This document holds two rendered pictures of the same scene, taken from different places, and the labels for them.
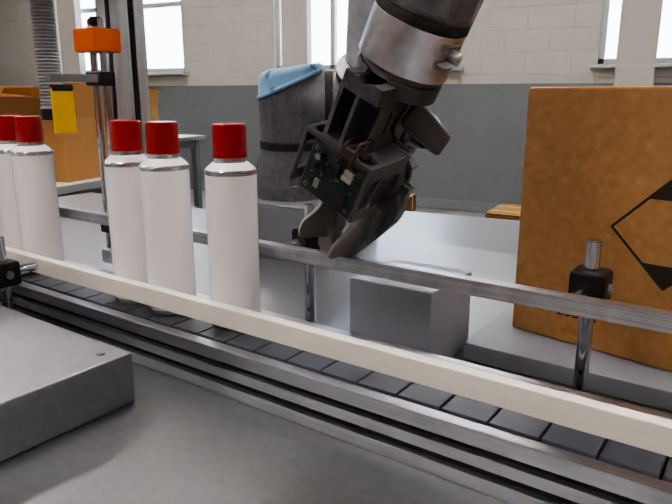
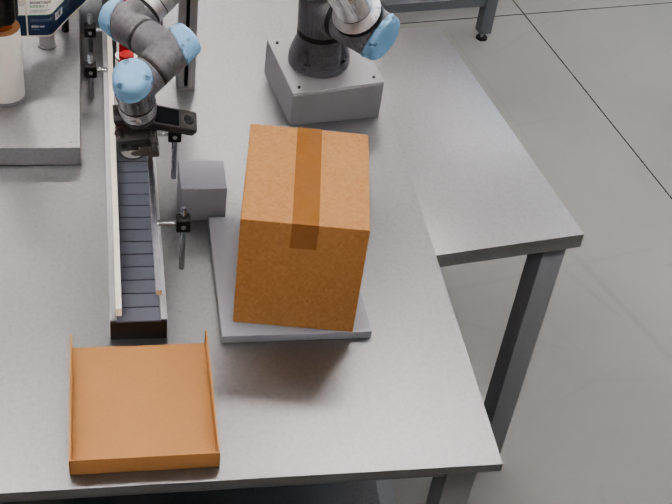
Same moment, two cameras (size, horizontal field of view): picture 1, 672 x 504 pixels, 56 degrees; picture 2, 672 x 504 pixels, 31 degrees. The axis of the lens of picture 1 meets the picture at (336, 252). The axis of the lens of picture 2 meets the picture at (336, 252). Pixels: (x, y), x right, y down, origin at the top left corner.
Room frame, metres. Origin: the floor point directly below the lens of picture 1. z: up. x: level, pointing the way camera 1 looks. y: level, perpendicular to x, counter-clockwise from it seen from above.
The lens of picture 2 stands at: (-0.68, -1.62, 2.55)
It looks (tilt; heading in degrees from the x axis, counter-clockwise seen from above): 41 degrees down; 40
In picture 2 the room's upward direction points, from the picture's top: 9 degrees clockwise
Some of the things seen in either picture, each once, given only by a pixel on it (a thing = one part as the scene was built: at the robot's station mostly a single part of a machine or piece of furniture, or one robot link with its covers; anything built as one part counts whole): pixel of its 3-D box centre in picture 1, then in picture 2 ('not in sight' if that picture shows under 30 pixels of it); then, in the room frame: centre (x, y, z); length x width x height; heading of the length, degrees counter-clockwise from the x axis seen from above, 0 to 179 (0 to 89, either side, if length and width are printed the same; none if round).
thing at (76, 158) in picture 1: (54, 130); not in sight; (2.64, 1.15, 0.97); 0.51 x 0.42 x 0.37; 159
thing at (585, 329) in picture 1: (579, 341); (171, 239); (0.50, -0.20, 0.91); 0.07 x 0.03 x 0.17; 144
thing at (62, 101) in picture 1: (63, 108); not in sight; (0.81, 0.34, 1.09); 0.03 x 0.01 x 0.06; 144
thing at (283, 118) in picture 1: (294, 101); (325, 3); (1.17, 0.07, 1.10); 0.13 x 0.12 x 0.14; 93
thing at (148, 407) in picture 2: not in sight; (142, 398); (0.22, -0.46, 0.85); 0.30 x 0.26 x 0.04; 54
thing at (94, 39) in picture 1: (86, 146); not in sight; (0.85, 0.33, 1.05); 0.10 x 0.04 x 0.33; 144
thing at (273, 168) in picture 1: (292, 166); (319, 43); (1.18, 0.08, 0.98); 0.15 x 0.15 x 0.10
